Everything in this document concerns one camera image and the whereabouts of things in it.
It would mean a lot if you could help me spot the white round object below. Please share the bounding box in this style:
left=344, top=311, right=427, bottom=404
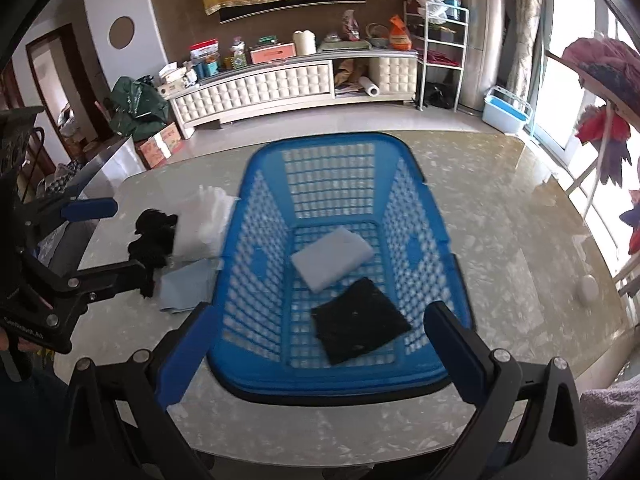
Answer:
left=572, top=274, right=599, bottom=305

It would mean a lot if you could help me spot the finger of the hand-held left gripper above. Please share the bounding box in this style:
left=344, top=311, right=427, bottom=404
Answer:
left=30, top=198, right=119, bottom=223
left=55, top=259, right=160, bottom=311

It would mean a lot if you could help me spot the green plastic bag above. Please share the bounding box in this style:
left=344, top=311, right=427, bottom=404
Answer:
left=109, top=76, right=171, bottom=142

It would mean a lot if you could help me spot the patterned curtain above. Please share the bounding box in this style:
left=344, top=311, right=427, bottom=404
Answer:
left=506, top=0, right=543, bottom=106

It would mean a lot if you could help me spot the cardboard box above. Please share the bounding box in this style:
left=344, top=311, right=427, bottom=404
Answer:
left=135, top=122, right=183, bottom=170

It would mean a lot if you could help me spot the brown wooden door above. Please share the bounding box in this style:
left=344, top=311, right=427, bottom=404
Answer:
left=25, top=25, right=111, bottom=171

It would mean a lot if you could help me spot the blue and white plastic box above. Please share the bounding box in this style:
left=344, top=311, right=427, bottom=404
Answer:
left=481, top=86, right=532, bottom=135

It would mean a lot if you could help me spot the white tufted TV cabinet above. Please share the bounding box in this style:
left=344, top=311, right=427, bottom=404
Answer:
left=169, top=50, right=420, bottom=140

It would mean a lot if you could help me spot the black cloth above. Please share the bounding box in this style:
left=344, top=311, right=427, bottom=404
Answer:
left=311, top=276, right=413, bottom=366

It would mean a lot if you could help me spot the grey side table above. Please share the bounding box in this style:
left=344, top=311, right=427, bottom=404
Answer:
left=45, top=135, right=138, bottom=271

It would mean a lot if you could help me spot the pink tissue box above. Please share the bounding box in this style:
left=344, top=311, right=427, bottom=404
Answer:
left=249, top=45, right=295, bottom=65

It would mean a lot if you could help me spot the red blue garment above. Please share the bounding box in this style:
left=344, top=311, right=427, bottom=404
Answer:
left=620, top=180, right=640, bottom=256

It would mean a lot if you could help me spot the red white snack bag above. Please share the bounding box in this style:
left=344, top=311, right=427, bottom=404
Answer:
left=190, top=40, right=221, bottom=61

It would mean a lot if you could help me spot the light blue cloth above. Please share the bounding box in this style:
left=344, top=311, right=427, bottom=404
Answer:
left=159, top=257, right=223, bottom=313

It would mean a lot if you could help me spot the black plush toy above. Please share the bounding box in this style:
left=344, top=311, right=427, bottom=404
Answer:
left=127, top=208, right=179, bottom=298

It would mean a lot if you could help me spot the blue plastic basket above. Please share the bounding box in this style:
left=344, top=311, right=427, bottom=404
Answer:
left=206, top=132, right=476, bottom=406

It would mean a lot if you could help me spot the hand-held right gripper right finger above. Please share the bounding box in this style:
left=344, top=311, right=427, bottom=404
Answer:
left=424, top=301, right=588, bottom=480

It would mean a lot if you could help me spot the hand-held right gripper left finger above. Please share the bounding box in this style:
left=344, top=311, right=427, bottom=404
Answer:
left=60, top=302, right=226, bottom=480

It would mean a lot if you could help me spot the white metal rack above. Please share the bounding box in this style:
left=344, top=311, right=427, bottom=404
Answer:
left=404, top=0, right=470, bottom=112

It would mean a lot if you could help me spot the red purple garment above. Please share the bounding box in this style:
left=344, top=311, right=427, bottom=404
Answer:
left=575, top=105, right=633, bottom=186

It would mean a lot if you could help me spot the grey cloth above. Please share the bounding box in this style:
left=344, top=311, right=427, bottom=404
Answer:
left=291, top=226, right=373, bottom=293

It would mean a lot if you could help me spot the pink garment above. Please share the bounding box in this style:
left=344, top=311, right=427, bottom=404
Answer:
left=560, top=37, right=640, bottom=116

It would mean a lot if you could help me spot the orange bag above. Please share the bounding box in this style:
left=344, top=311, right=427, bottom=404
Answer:
left=389, top=15, right=413, bottom=52

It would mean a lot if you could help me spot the person's dark blue clothing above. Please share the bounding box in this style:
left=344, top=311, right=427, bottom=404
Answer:
left=0, top=360, right=68, bottom=480

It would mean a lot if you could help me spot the purple knit blanket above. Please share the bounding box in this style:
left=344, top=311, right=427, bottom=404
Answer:
left=580, top=387, right=640, bottom=480

